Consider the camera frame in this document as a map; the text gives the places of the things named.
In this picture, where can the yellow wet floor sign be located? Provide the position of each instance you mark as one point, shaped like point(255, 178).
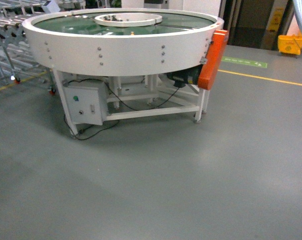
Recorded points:
point(275, 19)

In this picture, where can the white control box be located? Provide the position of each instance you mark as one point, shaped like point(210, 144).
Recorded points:
point(87, 101)

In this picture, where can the orange motor guard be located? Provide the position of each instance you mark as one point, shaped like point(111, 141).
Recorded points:
point(214, 56)

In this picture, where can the expandable roller conveyor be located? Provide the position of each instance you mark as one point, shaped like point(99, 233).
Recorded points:
point(16, 59)

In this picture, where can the yellow mop bucket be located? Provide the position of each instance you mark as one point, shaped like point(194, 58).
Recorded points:
point(290, 44)

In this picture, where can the white round rotary table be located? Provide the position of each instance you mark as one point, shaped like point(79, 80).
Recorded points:
point(149, 59)

